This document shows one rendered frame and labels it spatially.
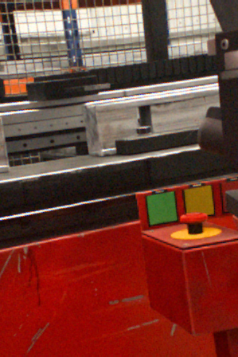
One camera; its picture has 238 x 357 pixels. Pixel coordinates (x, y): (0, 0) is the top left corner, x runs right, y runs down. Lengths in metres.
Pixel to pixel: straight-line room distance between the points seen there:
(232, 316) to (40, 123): 0.74
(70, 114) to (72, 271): 0.48
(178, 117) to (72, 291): 0.41
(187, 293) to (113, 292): 0.32
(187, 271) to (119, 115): 0.50
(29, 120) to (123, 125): 0.27
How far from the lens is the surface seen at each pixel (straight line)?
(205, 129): 1.24
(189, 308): 1.16
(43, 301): 1.41
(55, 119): 1.79
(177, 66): 2.08
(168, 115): 1.62
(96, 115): 1.55
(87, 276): 1.43
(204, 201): 1.32
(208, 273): 1.16
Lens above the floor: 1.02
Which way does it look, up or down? 7 degrees down
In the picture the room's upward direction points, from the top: 7 degrees counter-clockwise
